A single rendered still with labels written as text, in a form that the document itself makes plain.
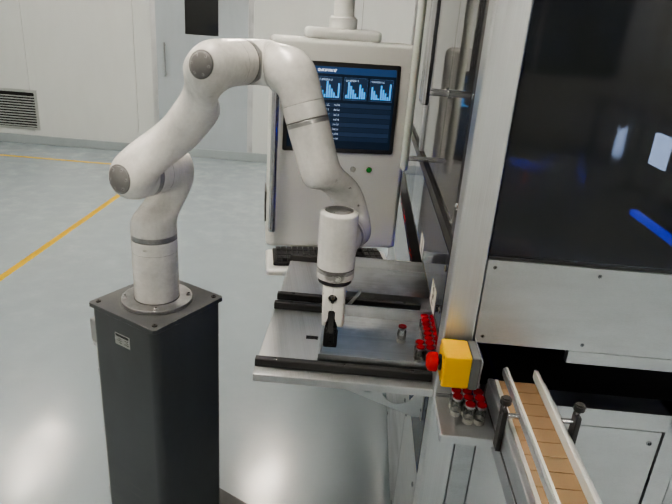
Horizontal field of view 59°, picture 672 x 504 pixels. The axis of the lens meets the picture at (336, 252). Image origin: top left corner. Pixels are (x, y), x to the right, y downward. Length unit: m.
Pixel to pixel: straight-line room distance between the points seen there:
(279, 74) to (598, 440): 1.05
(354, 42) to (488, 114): 1.07
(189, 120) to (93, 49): 5.93
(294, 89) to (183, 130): 0.32
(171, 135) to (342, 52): 0.85
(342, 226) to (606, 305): 0.56
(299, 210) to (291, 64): 1.03
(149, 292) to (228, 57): 0.68
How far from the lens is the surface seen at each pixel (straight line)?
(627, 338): 1.36
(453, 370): 1.20
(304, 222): 2.22
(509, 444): 1.16
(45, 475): 2.53
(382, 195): 2.23
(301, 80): 1.24
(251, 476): 2.39
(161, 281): 1.64
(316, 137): 1.23
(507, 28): 1.11
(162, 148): 1.47
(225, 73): 1.29
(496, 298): 1.24
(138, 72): 7.15
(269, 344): 1.45
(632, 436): 1.51
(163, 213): 1.59
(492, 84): 1.11
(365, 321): 1.57
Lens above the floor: 1.63
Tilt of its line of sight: 22 degrees down
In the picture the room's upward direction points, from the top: 4 degrees clockwise
